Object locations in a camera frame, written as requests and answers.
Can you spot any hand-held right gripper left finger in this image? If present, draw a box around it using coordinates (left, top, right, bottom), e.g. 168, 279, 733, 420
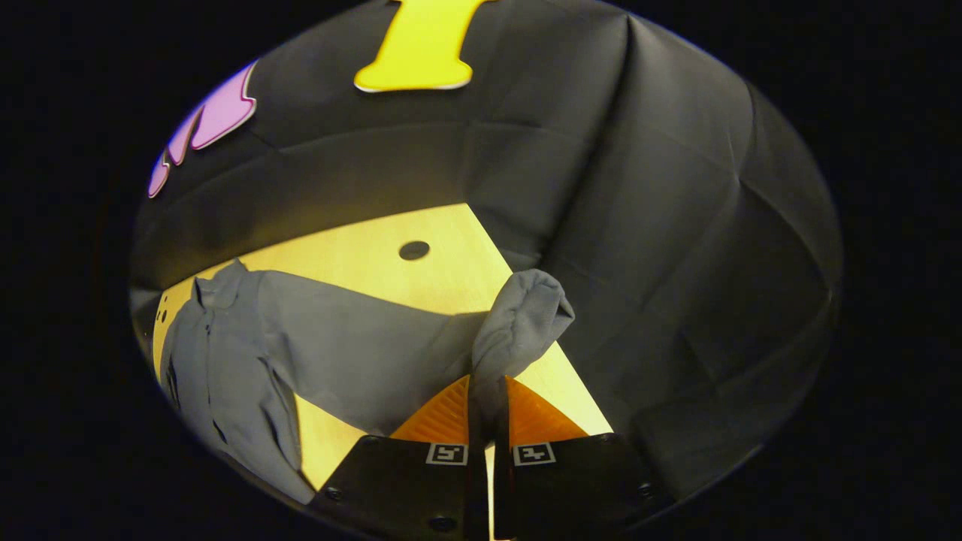
312, 374, 491, 540

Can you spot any black backdrop cloth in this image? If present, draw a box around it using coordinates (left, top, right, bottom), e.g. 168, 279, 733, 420
129, 0, 844, 500

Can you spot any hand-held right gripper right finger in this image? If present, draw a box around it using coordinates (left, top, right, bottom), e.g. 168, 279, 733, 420
492, 376, 673, 540

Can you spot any grey long-sleeved shirt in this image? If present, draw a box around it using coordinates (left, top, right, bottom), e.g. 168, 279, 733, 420
159, 259, 576, 504

